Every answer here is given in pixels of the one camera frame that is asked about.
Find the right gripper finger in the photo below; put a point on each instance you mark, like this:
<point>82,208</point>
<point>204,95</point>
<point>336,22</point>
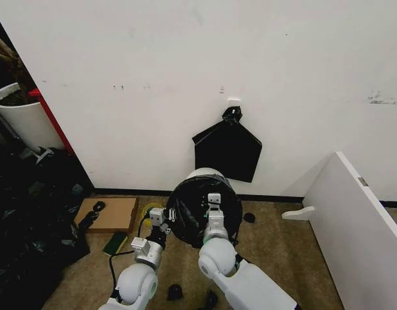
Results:
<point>204,203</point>

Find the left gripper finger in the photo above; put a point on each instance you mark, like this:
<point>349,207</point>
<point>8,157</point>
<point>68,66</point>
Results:
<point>171,214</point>
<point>166,228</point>

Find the black garbage bag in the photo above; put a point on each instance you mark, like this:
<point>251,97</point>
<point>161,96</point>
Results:
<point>227,151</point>
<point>188,213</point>

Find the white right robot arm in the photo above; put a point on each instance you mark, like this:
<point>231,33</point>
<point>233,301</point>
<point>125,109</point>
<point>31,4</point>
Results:
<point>243,277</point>

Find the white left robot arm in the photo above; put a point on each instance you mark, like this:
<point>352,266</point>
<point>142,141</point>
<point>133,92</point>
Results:
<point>135,284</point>

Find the white round trash bin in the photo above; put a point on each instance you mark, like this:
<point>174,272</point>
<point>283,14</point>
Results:
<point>203,172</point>

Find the black garbage bag on hook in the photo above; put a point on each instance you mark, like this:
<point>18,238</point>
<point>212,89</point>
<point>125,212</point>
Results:
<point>227,151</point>

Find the pile of black garbage bags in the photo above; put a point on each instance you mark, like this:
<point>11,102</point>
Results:
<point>30,219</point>

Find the yellow tape roll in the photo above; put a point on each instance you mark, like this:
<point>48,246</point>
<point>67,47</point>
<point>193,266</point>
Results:
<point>150,210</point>

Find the green yellow sponge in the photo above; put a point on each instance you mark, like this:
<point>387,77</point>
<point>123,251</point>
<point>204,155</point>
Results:
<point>116,243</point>

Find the flat brown cardboard box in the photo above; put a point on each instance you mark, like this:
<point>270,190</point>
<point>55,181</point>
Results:
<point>111,214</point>

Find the white cabinet door panel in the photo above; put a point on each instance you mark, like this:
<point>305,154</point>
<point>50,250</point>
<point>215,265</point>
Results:
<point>357,232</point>

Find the metal latch plate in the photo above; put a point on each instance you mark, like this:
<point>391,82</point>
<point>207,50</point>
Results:
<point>363,181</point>

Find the white round planter pot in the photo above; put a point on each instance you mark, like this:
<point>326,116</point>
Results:
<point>27,122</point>

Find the brown plant trunk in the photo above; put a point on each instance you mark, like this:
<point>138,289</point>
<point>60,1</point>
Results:
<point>11,64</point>

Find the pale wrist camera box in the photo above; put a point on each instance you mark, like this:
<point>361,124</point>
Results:
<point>156,217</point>
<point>214,199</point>

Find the white wall hook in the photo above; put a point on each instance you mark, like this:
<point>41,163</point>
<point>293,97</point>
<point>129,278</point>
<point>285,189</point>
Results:
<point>234,101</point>

